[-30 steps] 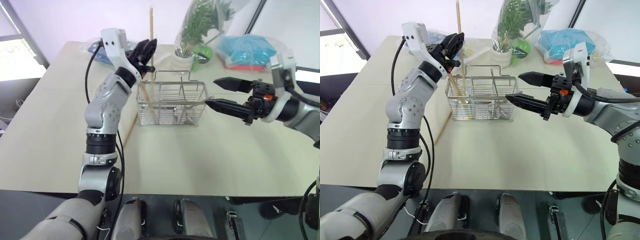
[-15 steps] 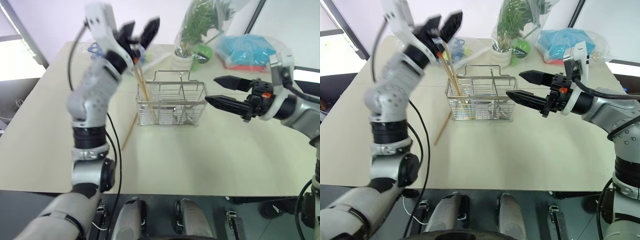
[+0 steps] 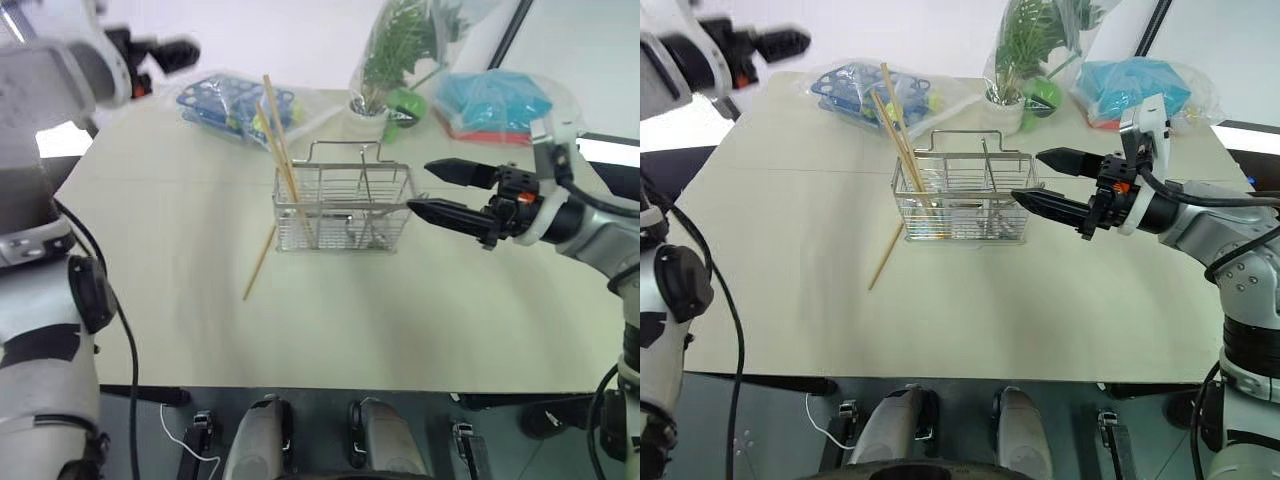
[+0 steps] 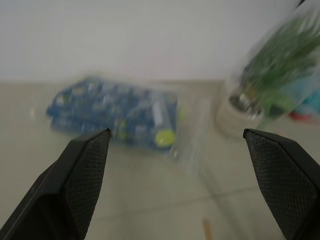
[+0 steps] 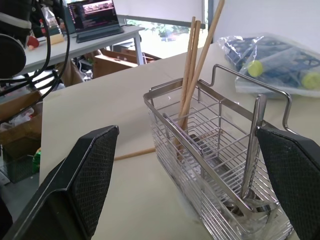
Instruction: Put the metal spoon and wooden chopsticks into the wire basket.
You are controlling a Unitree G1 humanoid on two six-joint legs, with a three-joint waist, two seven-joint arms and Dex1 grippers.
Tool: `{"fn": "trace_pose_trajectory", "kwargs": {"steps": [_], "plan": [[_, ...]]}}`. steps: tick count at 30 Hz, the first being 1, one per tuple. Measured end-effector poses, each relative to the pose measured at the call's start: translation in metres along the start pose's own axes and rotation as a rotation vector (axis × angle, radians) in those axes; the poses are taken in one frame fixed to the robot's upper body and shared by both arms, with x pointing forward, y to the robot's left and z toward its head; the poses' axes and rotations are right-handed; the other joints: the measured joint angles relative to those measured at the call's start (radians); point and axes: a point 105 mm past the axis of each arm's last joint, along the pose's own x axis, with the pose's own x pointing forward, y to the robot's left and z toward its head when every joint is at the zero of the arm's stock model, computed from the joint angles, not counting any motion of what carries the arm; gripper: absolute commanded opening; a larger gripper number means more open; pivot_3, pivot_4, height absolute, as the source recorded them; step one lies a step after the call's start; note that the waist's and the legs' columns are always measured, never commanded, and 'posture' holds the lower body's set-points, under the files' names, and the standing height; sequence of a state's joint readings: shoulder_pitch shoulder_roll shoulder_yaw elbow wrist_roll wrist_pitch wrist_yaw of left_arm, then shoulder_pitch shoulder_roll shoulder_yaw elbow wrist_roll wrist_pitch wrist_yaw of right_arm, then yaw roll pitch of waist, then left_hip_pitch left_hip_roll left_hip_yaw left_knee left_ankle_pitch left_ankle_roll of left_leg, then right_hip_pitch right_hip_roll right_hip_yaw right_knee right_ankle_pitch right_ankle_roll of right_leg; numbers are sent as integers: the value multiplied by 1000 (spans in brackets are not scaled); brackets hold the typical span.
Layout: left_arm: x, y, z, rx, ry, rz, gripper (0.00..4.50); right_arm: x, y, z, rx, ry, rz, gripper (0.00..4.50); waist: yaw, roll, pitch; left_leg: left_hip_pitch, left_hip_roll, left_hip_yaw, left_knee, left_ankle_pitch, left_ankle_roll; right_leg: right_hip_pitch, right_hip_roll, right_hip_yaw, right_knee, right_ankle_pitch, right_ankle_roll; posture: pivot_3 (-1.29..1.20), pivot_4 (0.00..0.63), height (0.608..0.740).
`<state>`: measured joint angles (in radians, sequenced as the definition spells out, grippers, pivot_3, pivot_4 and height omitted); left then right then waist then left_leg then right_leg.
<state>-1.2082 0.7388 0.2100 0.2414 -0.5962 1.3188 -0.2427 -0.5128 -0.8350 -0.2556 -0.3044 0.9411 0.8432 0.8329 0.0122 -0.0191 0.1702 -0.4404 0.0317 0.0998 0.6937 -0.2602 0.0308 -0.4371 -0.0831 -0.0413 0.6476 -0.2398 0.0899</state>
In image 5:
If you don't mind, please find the green plastic crate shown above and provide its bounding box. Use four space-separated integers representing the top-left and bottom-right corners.
0 149 35 184

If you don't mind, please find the wooden chopstick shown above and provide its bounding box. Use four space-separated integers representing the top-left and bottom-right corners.
173 0 225 151
178 20 202 127
176 16 196 121
114 147 157 161

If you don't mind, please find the red capped bottle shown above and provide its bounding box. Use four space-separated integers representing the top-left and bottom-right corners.
38 18 49 36

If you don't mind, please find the open dark laptop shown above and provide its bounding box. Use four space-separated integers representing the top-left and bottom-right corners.
65 0 125 44

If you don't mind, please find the clear plastic bag of parts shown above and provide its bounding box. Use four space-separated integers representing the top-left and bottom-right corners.
218 31 320 100

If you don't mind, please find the white desk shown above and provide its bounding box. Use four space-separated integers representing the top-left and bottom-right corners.
21 24 146 76

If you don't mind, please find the red and white toy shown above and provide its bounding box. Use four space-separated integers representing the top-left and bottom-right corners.
26 35 40 51

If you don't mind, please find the metal spoon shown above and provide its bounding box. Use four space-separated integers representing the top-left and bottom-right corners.
224 94 279 216

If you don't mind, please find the wire metal basket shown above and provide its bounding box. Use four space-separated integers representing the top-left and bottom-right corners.
142 64 295 240

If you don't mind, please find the green bottle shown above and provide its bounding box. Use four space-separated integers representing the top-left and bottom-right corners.
31 147 42 174

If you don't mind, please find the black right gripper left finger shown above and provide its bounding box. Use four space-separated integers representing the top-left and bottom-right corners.
0 124 120 240

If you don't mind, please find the large brown cardboard box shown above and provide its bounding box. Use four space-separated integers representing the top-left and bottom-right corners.
0 90 44 161

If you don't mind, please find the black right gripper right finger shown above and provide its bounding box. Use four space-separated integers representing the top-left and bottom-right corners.
255 125 320 240

